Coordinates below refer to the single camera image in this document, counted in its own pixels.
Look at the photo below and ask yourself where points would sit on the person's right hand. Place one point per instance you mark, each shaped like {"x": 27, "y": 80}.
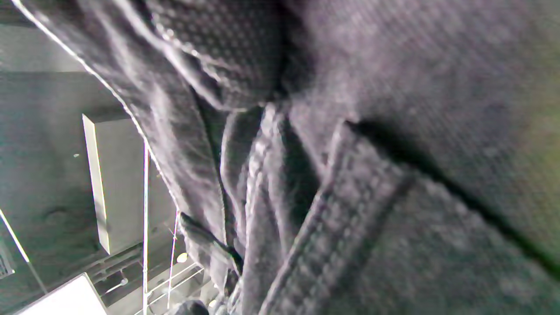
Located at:
{"x": 218, "y": 48}

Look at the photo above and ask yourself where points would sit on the pale upright panel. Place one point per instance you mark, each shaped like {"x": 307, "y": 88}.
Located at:
{"x": 118, "y": 183}

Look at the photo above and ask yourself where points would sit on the black trousers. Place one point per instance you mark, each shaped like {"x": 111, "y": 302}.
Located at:
{"x": 350, "y": 197}

